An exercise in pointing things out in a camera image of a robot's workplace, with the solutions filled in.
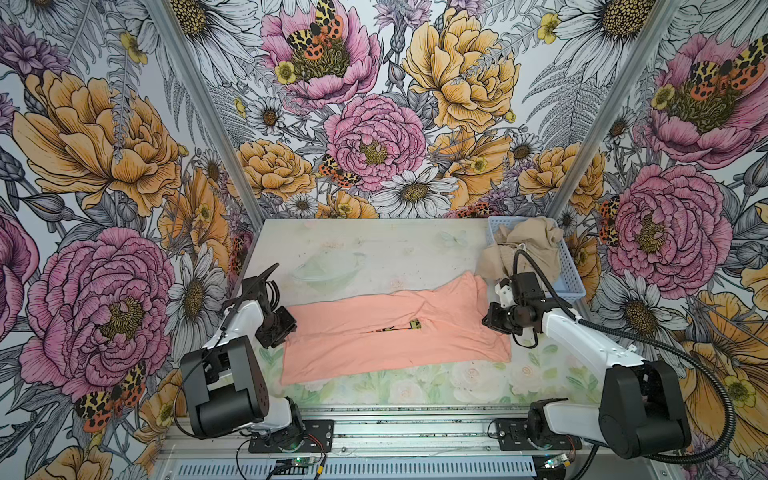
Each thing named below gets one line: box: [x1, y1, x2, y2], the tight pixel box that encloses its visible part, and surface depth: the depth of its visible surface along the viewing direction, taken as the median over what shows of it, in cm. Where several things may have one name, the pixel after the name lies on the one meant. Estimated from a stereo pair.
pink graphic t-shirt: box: [280, 271, 511, 385], surface depth 93 cm
